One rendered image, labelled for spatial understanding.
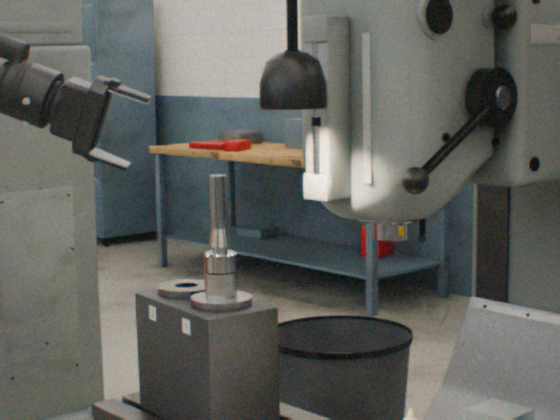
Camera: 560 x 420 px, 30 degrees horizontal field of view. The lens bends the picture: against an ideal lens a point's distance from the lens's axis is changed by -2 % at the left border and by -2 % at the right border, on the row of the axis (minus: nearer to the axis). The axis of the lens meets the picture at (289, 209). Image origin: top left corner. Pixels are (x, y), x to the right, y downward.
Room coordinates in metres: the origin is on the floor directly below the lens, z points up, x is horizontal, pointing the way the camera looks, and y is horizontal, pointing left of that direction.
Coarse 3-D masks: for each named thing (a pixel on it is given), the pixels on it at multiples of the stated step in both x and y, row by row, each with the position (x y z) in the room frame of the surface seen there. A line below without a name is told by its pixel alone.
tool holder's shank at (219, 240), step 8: (216, 176) 1.49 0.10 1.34; (224, 176) 1.49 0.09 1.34; (216, 184) 1.49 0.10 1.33; (224, 184) 1.49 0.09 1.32; (216, 192) 1.49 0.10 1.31; (224, 192) 1.49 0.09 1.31; (216, 200) 1.49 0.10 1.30; (224, 200) 1.50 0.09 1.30; (216, 208) 1.49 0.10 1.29; (224, 208) 1.50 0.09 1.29; (216, 216) 1.49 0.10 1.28; (224, 216) 1.50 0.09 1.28; (216, 224) 1.49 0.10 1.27; (224, 224) 1.49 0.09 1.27; (216, 232) 1.49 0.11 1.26; (224, 232) 1.49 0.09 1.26; (216, 240) 1.49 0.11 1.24; (224, 240) 1.49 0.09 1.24; (216, 248) 1.49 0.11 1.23; (224, 248) 1.49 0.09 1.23
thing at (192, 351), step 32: (160, 288) 1.56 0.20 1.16; (192, 288) 1.56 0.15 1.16; (160, 320) 1.53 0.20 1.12; (192, 320) 1.45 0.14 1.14; (224, 320) 1.43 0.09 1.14; (256, 320) 1.46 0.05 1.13; (160, 352) 1.53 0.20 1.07; (192, 352) 1.45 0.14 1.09; (224, 352) 1.43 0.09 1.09; (256, 352) 1.46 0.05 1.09; (160, 384) 1.54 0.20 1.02; (192, 384) 1.46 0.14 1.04; (224, 384) 1.43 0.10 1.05; (256, 384) 1.46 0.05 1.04; (160, 416) 1.54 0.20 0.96; (192, 416) 1.46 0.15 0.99; (224, 416) 1.43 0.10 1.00; (256, 416) 1.46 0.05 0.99
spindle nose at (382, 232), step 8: (376, 224) 1.27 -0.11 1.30; (384, 224) 1.26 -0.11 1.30; (400, 224) 1.26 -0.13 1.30; (408, 224) 1.27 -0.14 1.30; (376, 232) 1.27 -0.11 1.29; (384, 232) 1.26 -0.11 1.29; (392, 232) 1.26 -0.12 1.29; (408, 232) 1.27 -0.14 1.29; (384, 240) 1.27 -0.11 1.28; (392, 240) 1.26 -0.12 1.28; (400, 240) 1.26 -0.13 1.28
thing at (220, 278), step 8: (208, 264) 1.48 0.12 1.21; (216, 264) 1.48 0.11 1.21; (224, 264) 1.48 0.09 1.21; (232, 264) 1.49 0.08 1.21; (208, 272) 1.48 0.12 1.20; (216, 272) 1.48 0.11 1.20; (224, 272) 1.48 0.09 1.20; (232, 272) 1.49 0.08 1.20; (208, 280) 1.49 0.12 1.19; (216, 280) 1.48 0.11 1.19; (224, 280) 1.48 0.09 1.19; (232, 280) 1.49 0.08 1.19; (208, 288) 1.49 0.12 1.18; (216, 288) 1.48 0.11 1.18; (224, 288) 1.48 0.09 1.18; (232, 288) 1.49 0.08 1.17; (208, 296) 1.49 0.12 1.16; (216, 296) 1.48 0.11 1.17; (224, 296) 1.48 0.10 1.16; (232, 296) 1.49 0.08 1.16
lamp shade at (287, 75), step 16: (272, 64) 1.11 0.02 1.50; (288, 64) 1.10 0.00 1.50; (304, 64) 1.11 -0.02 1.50; (320, 64) 1.13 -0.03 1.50; (272, 80) 1.11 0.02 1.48; (288, 80) 1.10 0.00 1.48; (304, 80) 1.10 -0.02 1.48; (320, 80) 1.11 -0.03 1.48; (272, 96) 1.11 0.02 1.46; (288, 96) 1.10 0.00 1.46; (304, 96) 1.10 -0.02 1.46; (320, 96) 1.11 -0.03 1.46
